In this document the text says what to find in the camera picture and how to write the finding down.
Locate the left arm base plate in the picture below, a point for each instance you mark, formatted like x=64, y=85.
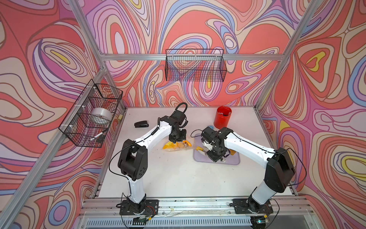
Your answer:
x=146, y=207

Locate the black wire basket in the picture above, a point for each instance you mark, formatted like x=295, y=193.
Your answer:
x=195, y=65
x=78, y=127

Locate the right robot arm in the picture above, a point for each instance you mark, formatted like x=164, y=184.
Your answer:
x=279, y=168

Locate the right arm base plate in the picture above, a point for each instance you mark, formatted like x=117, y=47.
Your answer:
x=249, y=206

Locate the grey tape roll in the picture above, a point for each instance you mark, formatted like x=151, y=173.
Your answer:
x=101, y=116

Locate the red cylindrical cup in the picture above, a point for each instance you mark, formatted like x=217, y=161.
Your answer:
x=222, y=117

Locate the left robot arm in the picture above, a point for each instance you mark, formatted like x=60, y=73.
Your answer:
x=133, y=160

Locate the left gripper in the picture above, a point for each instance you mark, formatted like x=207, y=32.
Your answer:
x=183, y=137

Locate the left black wire basket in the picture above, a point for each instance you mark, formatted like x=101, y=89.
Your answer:
x=78, y=127

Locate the brown shell cookie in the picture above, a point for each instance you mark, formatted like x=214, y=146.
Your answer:
x=232, y=152

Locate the lavender plastic tray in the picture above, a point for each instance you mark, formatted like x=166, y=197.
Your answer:
x=227, y=158

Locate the white marker in basket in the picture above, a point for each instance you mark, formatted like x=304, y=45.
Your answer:
x=96, y=136

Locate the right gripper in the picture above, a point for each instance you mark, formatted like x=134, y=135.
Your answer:
x=215, y=158

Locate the metal silicone-tipped tongs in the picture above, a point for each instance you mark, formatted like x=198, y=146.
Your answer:
x=200, y=155

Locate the back black wire basket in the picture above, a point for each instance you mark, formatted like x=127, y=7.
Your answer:
x=195, y=65

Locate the clear resealable plastic bag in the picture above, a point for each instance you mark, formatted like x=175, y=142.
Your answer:
x=178, y=146

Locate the black stapler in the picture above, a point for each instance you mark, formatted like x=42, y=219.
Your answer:
x=141, y=124

